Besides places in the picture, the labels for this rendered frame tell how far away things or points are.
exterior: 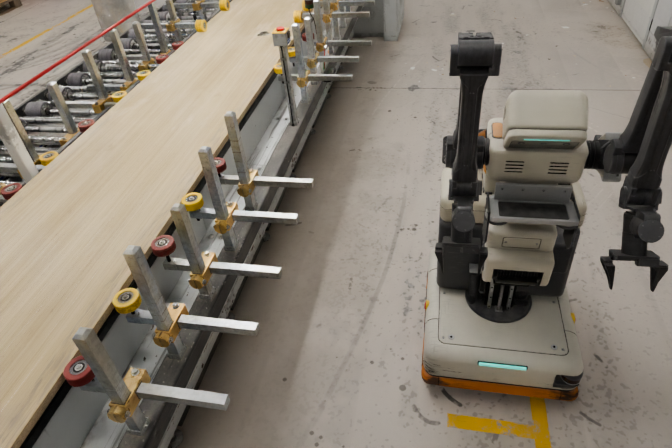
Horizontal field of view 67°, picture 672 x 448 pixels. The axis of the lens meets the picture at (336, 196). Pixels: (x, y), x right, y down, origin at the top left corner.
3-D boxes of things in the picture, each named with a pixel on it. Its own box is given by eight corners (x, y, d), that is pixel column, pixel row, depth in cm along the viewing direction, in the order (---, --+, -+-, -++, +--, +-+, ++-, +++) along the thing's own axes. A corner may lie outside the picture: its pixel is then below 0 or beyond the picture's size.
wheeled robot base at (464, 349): (427, 275, 271) (428, 240, 256) (553, 284, 259) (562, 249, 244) (420, 388, 219) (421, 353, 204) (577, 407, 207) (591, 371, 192)
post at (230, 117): (257, 207, 223) (235, 110, 194) (254, 212, 220) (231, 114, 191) (249, 207, 224) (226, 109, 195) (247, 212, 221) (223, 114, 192)
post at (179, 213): (218, 303, 188) (183, 202, 159) (214, 311, 185) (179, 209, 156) (209, 302, 189) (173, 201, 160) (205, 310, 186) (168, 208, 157)
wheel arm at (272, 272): (283, 274, 177) (281, 265, 174) (280, 281, 174) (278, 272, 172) (169, 264, 186) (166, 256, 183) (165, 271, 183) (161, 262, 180)
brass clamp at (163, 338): (190, 313, 164) (186, 303, 161) (172, 348, 154) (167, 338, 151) (173, 312, 166) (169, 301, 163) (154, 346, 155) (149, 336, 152)
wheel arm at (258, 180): (314, 185, 214) (313, 177, 212) (312, 190, 212) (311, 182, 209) (218, 181, 223) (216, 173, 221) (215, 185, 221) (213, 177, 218)
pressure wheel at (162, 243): (158, 274, 179) (148, 251, 172) (160, 259, 186) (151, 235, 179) (181, 270, 180) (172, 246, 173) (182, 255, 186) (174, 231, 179)
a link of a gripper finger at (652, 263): (666, 296, 127) (669, 260, 125) (635, 294, 129) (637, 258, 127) (656, 287, 134) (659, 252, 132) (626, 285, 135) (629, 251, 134)
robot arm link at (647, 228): (657, 186, 128) (620, 185, 130) (678, 193, 117) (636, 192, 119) (652, 232, 130) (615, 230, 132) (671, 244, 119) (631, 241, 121)
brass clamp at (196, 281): (220, 262, 185) (216, 252, 182) (205, 290, 174) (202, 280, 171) (204, 261, 186) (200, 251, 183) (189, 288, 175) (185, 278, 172)
